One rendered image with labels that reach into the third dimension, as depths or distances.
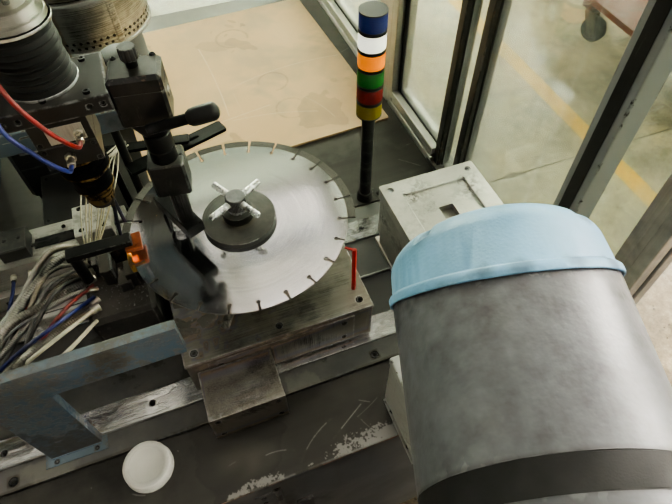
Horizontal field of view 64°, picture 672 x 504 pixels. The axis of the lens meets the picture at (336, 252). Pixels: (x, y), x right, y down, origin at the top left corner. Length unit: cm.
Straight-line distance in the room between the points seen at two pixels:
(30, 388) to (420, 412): 58
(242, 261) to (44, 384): 29
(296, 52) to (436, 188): 71
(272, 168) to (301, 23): 80
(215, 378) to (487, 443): 66
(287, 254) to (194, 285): 14
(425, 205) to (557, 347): 71
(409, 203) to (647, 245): 37
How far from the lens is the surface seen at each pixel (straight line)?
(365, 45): 87
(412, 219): 89
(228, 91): 141
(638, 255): 76
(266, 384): 83
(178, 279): 79
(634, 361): 24
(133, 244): 82
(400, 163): 120
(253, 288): 76
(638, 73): 66
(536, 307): 23
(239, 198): 79
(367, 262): 101
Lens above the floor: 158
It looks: 53 degrees down
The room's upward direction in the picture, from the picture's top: 1 degrees counter-clockwise
